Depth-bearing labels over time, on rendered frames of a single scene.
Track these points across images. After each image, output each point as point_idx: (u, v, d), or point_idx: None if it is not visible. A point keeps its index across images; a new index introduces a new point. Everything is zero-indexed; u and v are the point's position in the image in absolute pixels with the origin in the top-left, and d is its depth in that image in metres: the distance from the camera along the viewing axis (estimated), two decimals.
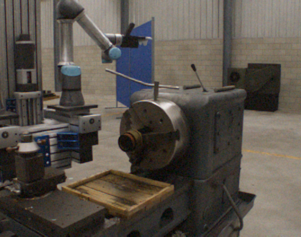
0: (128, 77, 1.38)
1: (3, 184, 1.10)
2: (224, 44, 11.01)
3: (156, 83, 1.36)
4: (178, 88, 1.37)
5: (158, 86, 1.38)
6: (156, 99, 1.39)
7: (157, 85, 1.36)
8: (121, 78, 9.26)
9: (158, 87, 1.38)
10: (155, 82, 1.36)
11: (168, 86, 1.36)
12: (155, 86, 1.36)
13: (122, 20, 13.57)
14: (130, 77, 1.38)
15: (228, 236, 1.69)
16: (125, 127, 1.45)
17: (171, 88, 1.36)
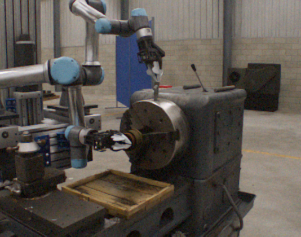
0: (160, 77, 1.49)
1: (3, 184, 1.10)
2: (224, 44, 11.01)
3: (154, 83, 1.37)
4: (154, 89, 1.28)
5: (158, 87, 1.37)
6: (155, 100, 1.38)
7: (154, 84, 1.37)
8: (121, 78, 9.26)
9: (158, 87, 1.37)
10: (154, 81, 1.37)
11: (154, 86, 1.32)
12: (154, 85, 1.38)
13: (122, 20, 13.57)
14: (159, 77, 1.48)
15: (228, 236, 1.69)
16: (125, 127, 1.45)
17: None
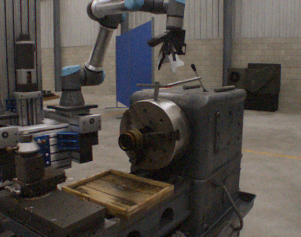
0: (181, 80, 1.42)
1: (3, 184, 1.10)
2: (224, 44, 11.01)
3: (156, 83, 1.38)
4: (136, 85, 1.32)
5: (156, 87, 1.36)
6: (154, 100, 1.38)
7: (154, 84, 1.38)
8: (121, 78, 9.26)
9: (155, 87, 1.36)
10: (156, 81, 1.38)
11: (145, 83, 1.35)
12: None
13: None
14: (180, 81, 1.42)
15: (228, 236, 1.69)
16: (125, 127, 1.45)
17: (143, 86, 1.35)
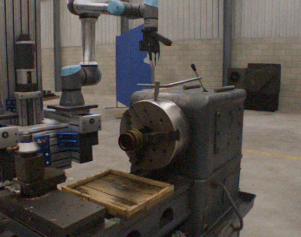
0: (181, 80, 1.42)
1: (3, 184, 1.10)
2: (224, 44, 11.01)
3: (156, 83, 1.38)
4: (136, 85, 1.32)
5: (156, 87, 1.36)
6: (154, 100, 1.38)
7: (155, 84, 1.38)
8: (121, 78, 9.26)
9: (156, 87, 1.36)
10: (156, 81, 1.38)
11: (145, 83, 1.35)
12: None
13: (122, 20, 13.57)
14: (180, 81, 1.42)
15: (228, 236, 1.69)
16: (125, 127, 1.45)
17: (143, 86, 1.35)
